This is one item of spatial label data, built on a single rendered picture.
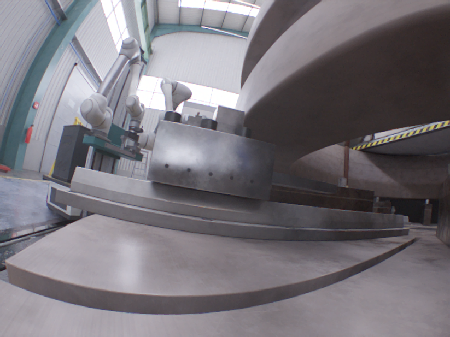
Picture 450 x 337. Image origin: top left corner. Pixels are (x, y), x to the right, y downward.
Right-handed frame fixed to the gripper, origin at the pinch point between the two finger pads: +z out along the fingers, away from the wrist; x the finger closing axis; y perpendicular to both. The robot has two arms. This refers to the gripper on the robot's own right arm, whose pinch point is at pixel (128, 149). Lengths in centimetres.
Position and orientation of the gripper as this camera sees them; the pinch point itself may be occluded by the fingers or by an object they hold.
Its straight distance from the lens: 155.3
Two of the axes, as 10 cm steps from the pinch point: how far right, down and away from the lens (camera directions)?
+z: -1.5, 9.8, -1.5
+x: -2.3, -1.8, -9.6
